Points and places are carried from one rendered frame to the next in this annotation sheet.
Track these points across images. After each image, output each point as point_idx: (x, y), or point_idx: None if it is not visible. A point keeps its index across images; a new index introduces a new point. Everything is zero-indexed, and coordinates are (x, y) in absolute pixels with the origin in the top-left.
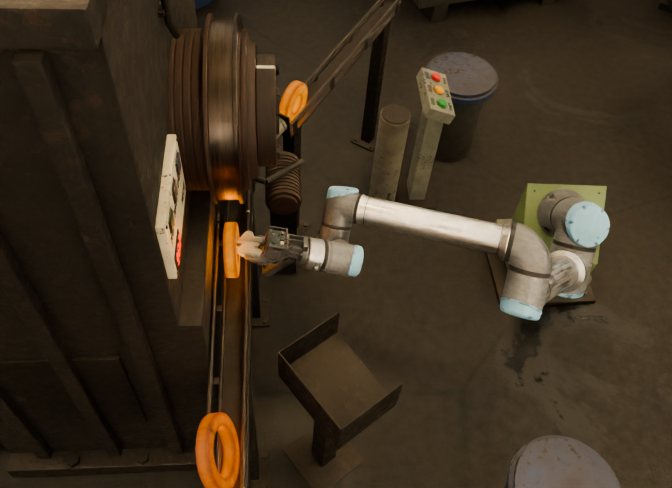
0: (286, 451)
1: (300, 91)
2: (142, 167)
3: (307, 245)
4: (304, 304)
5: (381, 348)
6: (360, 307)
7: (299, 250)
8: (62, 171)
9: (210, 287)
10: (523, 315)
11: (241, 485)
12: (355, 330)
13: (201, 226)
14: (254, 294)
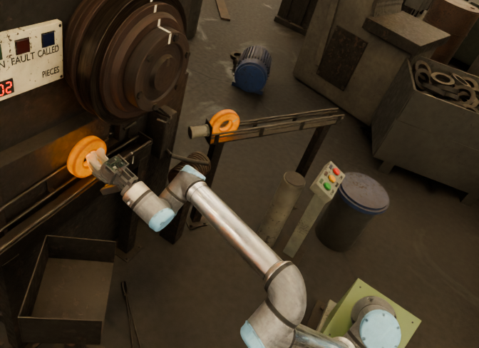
0: (55, 347)
1: (232, 118)
2: None
3: (131, 181)
4: (160, 265)
5: (182, 328)
6: (192, 292)
7: (125, 182)
8: None
9: (50, 167)
10: (249, 345)
11: None
12: (176, 304)
13: (74, 125)
14: (126, 231)
